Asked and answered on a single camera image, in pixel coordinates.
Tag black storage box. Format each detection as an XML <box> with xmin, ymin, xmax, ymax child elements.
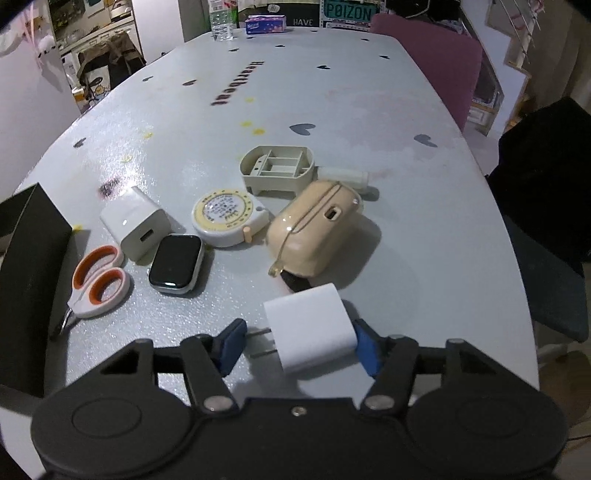
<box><xmin>0</xmin><ymin>182</ymin><xmax>73</xmax><ymax>398</ymax></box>

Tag white and orange scissors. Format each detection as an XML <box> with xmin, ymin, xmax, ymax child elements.
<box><xmin>50</xmin><ymin>246</ymin><xmax>131</xmax><ymax>341</ymax></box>

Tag small white square object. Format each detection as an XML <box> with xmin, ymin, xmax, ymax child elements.
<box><xmin>239</xmin><ymin>145</ymin><xmax>317</xmax><ymax>198</ymax></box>

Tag pink chair back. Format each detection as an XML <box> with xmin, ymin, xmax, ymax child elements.
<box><xmin>369</xmin><ymin>13</ymin><xmax>483</xmax><ymax>132</ymax></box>

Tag large white charger block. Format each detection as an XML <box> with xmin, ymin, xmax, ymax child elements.
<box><xmin>100</xmin><ymin>185</ymin><xmax>172</xmax><ymax>265</ymax></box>

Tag duck print tote bag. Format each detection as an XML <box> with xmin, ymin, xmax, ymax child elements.
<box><xmin>76</xmin><ymin>37</ymin><xmax>146</xmax><ymax>100</ymax></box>

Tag beige earbud case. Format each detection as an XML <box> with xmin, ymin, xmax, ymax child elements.
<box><xmin>265</xmin><ymin>180</ymin><xmax>363</xmax><ymax>279</ymax></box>

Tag round white tape measure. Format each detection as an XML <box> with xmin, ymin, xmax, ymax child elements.
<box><xmin>191</xmin><ymin>188</ymin><xmax>270</xmax><ymax>248</ymax></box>

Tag black chair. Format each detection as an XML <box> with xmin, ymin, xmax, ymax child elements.
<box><xmin>485</xmin><ymin>97</ymin><xmax>591</xmax><ymax>266</ymax></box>

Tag small white plug charger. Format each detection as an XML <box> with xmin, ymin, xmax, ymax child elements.
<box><xmin>245</xmin><ymin>282</ymin><xmax>358</xmax><ymax>377</ymax></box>

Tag white tube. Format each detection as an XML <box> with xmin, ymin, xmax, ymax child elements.
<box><xmin>314</xmin><ymin>166</ymin><xmax>370</xmax><ymax>190</ymax></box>

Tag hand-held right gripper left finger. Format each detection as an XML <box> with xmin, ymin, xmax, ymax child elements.
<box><xmin>99</xmin><ymin>318</ymin><xmax>247</xmax><ymax>415</ymax></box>

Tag purple tissue pack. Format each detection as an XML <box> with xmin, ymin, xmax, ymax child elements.
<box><xmin>245</xmin><ymin>15</ymin><xmax>287</xmax><ymax>35</ymax></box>

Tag teal license plate sign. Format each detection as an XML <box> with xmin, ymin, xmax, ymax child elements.
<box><xmin>322</xmin><ymin>0</ymin><xmax>374</xmax><ymax>25</ymax></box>

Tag black round device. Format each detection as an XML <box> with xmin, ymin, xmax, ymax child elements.
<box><xmin>148</xmin><ymin>233</ymin><xmax>205</xmax><ymax>296</ymax></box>

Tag dark blue chair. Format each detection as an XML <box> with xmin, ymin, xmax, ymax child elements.
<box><xmin>501</xmin><ymin>215</ymin><xmax>591</xmax><ymax>344</ymax></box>

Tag clear water bottle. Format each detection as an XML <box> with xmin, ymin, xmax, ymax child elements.
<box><xmin>210</xmin><ymin>0</ymin><xmax>235</xmax><ymax>41</ymax></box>

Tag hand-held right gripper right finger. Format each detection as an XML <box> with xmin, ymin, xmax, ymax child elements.
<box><xmin>353</xmin><ymin>318</ymin><xmax>513</xmax><ymax>414</ymax></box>

